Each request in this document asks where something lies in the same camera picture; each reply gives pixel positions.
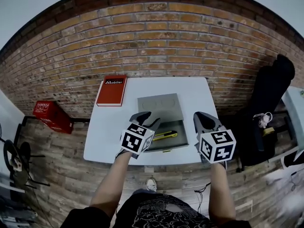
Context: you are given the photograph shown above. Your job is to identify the white side table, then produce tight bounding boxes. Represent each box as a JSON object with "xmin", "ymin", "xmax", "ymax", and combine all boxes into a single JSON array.
[{"xmin": 268, "ymin": 85, "xmax": 304, "ymax": 163}]

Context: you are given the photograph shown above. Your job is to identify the person's black patterned shirt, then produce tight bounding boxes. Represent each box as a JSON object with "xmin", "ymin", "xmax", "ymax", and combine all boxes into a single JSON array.
[{"xmin": 64, "ymin": 193, "xmax": 252, "ymax": 228}]

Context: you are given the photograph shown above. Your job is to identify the person's leg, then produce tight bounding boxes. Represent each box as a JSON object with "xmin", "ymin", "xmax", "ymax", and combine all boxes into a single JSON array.
[
  {"xmin": 285, "ymin": 150, "xmax": 304, "ymax": 167},
  {"xmin": 133, "ymin": 188, "xmax": 157, "ymax": 196}
]

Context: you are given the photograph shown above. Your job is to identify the person's left forearm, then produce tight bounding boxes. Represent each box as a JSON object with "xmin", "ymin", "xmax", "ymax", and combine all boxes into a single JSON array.
[{"xmin": 89, "ymin": 151, "xmax": 133, "ymax": 219}]

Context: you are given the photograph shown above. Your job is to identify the red hardcover book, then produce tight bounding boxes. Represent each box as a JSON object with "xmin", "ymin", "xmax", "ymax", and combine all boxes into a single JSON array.
[{"xmin": 95, "ymin": 75, "xmax": 128, "ymax": 107}]

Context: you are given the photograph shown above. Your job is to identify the grey folded stand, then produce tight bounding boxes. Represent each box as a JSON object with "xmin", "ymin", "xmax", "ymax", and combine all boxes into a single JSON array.
[{"xmin": 0, "ymin": 172, "xmax": 36, "ymax": 228}]

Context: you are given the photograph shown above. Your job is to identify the black office chair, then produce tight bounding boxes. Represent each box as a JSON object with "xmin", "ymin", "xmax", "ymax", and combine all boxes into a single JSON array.
[{"xmin": 236, "ymin": 54, "xmax": 296, "ymax": 173}]

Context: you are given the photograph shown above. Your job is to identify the small white bag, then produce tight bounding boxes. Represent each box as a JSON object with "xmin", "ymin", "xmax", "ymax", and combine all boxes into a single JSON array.
[{"xmin": 253, "ymin": 112, "xmax": 273, "ymax": 129}]

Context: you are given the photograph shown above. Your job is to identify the person's left leg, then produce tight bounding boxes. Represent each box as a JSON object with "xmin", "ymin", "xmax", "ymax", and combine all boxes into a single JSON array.
[{"xmin": 133, "ymin": 188, "xmax": 157, "ymax": 196}]

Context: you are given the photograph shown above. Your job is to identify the black floor cable with plug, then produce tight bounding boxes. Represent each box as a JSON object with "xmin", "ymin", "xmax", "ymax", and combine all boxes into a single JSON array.
[{"xmin": 194, "ymin": 181, "xmax": 212, "ymax": 213}]

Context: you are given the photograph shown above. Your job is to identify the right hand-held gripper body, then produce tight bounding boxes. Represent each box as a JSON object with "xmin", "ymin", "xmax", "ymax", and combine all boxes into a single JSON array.
[{"xmin": 194, "ymin": 129, "xmax": 237, "ymax": 170}]

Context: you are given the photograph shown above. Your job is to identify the grey metal drawer box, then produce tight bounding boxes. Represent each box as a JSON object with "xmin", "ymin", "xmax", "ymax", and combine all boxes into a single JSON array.
[{"xmin": 137, "ymin": 93, "xmax": 190, "ymax": 153}]

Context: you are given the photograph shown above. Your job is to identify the person's left white shoe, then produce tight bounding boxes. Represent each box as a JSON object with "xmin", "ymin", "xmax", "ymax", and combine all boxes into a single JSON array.
[{"xmin": 146, "ymin": 178, "xmax": 158, "ymax": 192}]

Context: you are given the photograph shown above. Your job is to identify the person's right forearm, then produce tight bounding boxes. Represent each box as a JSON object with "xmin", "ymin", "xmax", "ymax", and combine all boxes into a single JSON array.
[{"xmin": 208, "ymin": 162, "xmax": 237, "ymax": 225}]

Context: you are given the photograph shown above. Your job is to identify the red cardboard box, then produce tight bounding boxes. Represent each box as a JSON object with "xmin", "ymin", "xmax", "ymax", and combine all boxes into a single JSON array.
[{"xmin": 32, "ymin": 100, "xmax": 74, "ymax": 134}]

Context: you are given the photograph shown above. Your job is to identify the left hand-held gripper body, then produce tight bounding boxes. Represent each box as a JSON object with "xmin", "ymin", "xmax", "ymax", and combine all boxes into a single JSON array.
[{"xmin": 115, "ymin": 120, "xmax": 155, "ymax": 160}]

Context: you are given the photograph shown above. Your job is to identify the yellow utility knife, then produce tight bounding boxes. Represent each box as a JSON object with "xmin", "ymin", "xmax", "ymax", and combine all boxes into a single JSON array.
[{"xmin": 152, "ymin": 130, "xmax": 178, "ymax": 142}]

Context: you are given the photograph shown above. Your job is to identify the white square table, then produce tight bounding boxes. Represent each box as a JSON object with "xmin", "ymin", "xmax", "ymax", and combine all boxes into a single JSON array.
[{"xmin": 83, "ymin": 76, "xmax": 219, "ymax": 167}]

